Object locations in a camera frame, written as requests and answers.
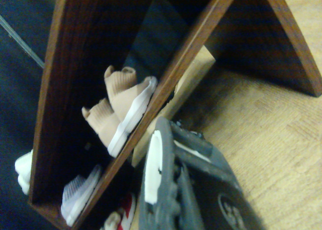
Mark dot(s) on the black curtain stand pole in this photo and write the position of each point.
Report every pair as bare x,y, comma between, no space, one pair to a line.
22,42

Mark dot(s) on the brown shoe rack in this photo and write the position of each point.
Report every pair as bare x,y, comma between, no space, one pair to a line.
75,64

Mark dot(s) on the lilac shoe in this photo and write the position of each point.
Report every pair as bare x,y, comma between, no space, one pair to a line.
78,194

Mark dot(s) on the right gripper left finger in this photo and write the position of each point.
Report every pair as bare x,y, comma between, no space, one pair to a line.
167,169

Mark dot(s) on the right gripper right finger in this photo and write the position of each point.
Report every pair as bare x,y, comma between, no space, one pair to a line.
198,149

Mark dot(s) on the beige shoe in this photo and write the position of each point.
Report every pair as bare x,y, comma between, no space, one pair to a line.
123,91
103,124

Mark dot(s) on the red shoe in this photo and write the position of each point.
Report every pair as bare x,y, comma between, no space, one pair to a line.
110,221
127,210

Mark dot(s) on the white shoe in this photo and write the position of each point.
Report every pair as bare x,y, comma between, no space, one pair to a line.
24,186
23,163

